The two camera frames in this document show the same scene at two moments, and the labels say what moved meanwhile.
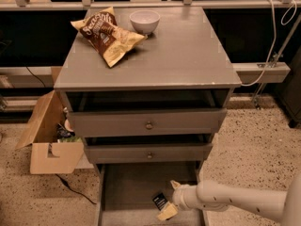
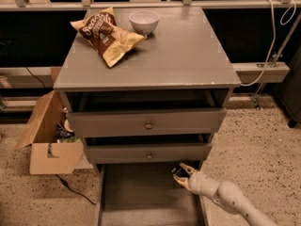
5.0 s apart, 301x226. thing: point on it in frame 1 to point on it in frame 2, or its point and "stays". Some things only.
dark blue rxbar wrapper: x=160 y=201 to x=181 y=171
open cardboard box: x=47 y=154 stays
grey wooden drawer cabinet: x=149 y=121 stays
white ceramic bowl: x=145 y=21 stays
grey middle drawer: x=149 y=153 stays
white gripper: x=181 y=196 to x=198 y=182
